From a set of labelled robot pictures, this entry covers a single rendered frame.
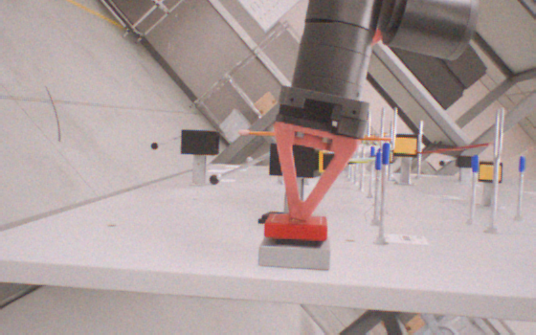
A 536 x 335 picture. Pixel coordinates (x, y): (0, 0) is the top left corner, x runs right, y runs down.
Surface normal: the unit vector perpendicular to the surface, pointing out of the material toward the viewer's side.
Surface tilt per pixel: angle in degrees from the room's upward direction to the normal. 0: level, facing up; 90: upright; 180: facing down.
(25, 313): 0
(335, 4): 96
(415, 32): 112
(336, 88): 82
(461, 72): 90
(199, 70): 90
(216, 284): 90
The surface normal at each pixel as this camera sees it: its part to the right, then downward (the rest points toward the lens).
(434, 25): 0.00, 0.48
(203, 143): -0.10, 0.05
